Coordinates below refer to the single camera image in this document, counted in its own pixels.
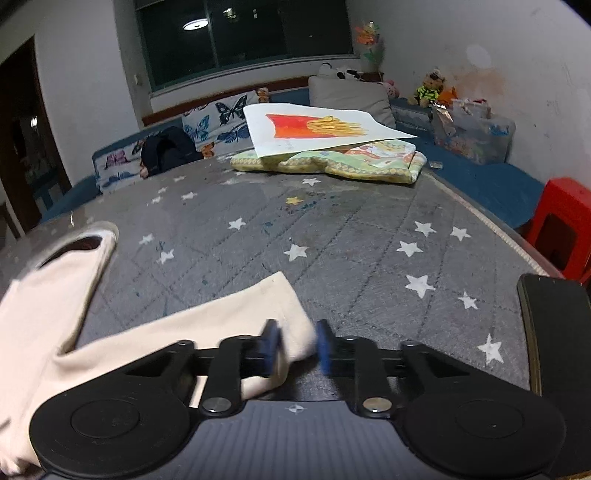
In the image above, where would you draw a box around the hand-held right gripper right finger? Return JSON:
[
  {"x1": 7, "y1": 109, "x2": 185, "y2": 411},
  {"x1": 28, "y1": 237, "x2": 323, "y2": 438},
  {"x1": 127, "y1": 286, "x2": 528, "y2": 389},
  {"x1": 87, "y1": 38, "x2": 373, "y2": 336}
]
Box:
[{"x1": 316, "y1": 319, "x2": 467, "y2": 418}]

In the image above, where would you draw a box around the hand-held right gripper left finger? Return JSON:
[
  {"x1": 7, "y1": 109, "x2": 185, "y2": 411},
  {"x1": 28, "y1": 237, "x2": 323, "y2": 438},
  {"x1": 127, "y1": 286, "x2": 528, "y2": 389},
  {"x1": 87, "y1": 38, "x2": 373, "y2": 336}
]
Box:
[{"x1": 124, "y1": 318, "x2": 282, "y2": 415}]

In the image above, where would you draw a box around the cream garment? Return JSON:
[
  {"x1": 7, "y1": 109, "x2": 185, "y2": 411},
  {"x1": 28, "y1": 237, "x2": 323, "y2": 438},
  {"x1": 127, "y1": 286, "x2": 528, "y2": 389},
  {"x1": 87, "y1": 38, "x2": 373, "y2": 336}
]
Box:
[{"x1": 0, "y1": 220, "x2": 319, "y2": 476}]

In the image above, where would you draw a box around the grey star-print mattress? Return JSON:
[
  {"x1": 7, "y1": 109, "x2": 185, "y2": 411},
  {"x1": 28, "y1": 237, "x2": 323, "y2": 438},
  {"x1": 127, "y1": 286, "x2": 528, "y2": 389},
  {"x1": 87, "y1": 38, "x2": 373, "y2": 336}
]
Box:
[{"x1": 0, "y1": 157, "x2": 555, "y2": 398}]

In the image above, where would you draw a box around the green patterned folded blanket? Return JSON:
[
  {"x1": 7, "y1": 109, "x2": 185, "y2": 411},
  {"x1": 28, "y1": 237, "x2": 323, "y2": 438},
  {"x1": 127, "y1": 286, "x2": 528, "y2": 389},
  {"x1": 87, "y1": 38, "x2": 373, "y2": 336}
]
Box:
[{"x1": 230, "y1": 138, "x2": 428, "y2": 185}]

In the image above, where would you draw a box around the fries drawing on white paper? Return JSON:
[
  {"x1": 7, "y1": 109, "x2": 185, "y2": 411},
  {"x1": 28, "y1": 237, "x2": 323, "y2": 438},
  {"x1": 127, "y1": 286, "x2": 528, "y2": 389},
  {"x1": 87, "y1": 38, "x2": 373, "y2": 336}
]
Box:
[{"x1": 243, "y1": 104, "x2": 420, "y2": 158}]

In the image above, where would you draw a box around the black clothing bundle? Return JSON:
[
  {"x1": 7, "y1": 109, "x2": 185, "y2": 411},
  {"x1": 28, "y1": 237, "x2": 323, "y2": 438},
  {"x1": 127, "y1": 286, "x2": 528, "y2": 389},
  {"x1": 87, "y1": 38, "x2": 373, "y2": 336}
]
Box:
[{"x1": 140, "y1": 126, "x2": 204, "y2": 178}]

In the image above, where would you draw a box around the butterfly print cushion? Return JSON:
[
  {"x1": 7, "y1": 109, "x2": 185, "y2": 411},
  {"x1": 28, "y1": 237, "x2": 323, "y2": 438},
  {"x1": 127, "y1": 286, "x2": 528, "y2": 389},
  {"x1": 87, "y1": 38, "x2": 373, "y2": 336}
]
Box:
[{"x1": 92, "y1": 88, "x2": 271, "y2": 195}]

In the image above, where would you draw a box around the black flat panel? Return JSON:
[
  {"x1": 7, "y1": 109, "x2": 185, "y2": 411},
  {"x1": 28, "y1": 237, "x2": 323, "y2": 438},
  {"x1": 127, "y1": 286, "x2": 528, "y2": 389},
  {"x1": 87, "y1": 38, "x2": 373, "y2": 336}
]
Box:
[{"x1": 516, "y1": 273, "x2": 591, "y2": 476}]

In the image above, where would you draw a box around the grey pillow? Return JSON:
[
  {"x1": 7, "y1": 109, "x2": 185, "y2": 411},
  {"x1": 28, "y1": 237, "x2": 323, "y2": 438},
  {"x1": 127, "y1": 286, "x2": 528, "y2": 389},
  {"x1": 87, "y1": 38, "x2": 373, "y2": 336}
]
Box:
[{"x1": 308, "y1": 76, "x2": 398, "y2": 131}]

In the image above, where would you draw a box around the clear plastic storage box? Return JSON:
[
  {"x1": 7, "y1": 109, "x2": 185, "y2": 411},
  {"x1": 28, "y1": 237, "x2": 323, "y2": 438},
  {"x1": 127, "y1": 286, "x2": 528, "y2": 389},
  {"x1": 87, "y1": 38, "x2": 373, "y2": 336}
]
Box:
[{"x1": 431, "y1": 99, "x2": 516, "y2": 166}]

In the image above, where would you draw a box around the panda plush toy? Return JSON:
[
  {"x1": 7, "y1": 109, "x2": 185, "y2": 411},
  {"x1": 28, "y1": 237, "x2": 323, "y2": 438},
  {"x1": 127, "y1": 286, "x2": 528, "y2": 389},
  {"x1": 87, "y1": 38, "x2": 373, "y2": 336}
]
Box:
[{"x1": 316, "y1": 62, "x2": 365, "y2": 83}]

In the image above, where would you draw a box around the teddy bear in yellow vest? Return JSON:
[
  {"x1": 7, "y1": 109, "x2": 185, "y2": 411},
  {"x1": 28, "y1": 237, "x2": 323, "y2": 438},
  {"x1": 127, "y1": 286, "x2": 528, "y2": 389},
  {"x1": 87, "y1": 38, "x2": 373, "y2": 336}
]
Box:
[{"x1": 406, "y1": 69, "x2": 446, "y2": 108}]

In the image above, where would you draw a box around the orange plush toy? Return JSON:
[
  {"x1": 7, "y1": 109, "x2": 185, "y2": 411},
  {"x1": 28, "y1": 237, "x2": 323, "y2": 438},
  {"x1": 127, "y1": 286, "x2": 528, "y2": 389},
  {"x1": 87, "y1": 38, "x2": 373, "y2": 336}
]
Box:
[{"x1": 436, "y1": 85, "x2": 460, "y2": 109}]

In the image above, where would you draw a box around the red plastic stool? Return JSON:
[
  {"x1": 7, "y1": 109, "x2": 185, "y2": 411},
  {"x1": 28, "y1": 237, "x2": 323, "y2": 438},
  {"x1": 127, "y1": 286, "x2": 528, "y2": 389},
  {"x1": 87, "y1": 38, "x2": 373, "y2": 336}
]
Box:
[{"x1": 524, "y1": 178, "x2": 591, "y2": 280}]

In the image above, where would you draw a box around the colourful paper flower decoration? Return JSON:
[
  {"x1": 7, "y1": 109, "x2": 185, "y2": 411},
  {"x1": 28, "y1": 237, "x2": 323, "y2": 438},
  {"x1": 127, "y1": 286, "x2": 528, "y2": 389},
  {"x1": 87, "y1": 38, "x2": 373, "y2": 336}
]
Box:
[{"x1": 355, "y1": 21, "x2": 386, "y2": 70}]

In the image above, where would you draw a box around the dark window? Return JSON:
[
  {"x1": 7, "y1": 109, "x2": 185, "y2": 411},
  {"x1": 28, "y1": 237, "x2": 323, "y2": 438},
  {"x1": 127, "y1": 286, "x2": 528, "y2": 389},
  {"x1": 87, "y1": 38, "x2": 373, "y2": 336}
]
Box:
[{"x1": 134, "y1": 0, "x2": 361, "y2": 90}]

